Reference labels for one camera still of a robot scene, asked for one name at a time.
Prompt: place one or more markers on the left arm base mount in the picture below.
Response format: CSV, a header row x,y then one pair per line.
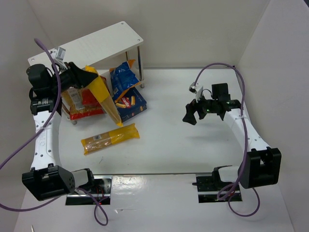
x,y
101,191

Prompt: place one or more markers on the red macaroni bag upper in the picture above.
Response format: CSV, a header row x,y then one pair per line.
x,y
89,96

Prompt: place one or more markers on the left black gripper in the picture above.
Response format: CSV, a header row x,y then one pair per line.
x,y
73,76

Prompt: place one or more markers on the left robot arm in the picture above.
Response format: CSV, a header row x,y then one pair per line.
x,y
47,178

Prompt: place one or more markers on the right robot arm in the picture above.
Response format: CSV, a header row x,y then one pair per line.
x,y
262,164

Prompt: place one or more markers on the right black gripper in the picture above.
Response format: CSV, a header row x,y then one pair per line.
x,y
196,108

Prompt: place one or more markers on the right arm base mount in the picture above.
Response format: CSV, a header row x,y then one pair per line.
x,y
208,185

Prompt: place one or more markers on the yellow spaghetti pack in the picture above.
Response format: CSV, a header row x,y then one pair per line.
x,y
108,105
113,137

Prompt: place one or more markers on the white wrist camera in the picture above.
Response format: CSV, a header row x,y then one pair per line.
x,y
57,55
197,90

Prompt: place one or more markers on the blue Barilla rigatoni box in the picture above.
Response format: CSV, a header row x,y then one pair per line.
x,y
131,104

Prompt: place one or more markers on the blue orange pasta bag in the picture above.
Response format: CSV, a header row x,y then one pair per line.
x,y
123,79

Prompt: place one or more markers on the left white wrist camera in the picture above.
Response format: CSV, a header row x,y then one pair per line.
x,y
57,55

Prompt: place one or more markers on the red macaroni bag with label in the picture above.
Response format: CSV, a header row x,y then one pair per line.
x,y
73,98

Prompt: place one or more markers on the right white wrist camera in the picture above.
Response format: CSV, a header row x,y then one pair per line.
x,y
197,90

